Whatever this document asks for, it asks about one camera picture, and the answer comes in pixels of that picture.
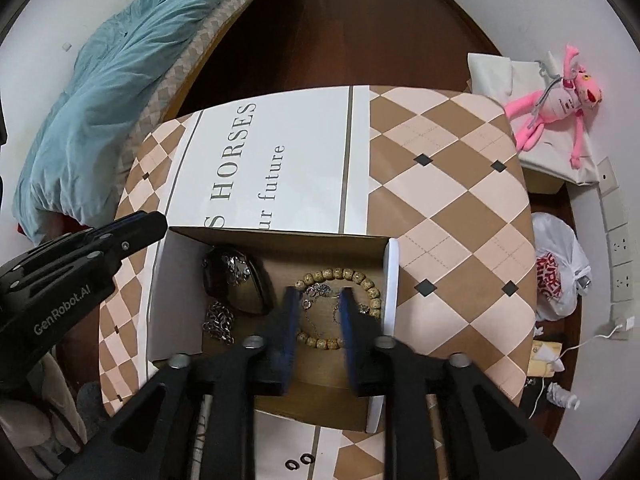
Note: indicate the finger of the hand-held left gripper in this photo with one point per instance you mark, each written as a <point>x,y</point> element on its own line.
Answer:
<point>140,237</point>
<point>100,230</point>

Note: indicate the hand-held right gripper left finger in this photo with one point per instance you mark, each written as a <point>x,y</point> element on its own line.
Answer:
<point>282,345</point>

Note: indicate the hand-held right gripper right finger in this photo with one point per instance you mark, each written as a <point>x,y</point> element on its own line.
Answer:
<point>352,345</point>

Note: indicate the black smartwatch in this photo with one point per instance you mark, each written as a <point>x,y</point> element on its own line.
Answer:
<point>250,297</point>

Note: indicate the white cardboard box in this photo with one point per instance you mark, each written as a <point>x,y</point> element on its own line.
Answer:
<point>170,300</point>

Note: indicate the light blue blanket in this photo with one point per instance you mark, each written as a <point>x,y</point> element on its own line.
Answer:
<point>115,90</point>

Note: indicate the checkered printed tablecloth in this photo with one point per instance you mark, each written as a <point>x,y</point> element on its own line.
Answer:
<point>450,220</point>

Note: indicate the yellowish tissue packet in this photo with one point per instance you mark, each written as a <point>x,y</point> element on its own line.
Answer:
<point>542,357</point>

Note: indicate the small white bottle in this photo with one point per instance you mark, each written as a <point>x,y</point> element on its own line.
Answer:
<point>562,395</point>

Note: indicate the white plastic bag red print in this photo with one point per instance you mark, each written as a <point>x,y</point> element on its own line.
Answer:
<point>557,260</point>

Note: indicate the white charger plug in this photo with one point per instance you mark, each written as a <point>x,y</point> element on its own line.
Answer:
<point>623,325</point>

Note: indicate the white power strip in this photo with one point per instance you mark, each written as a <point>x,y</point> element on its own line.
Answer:
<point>620,245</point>

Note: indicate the pink plush toy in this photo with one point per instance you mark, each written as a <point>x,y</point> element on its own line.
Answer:
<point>555,105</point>

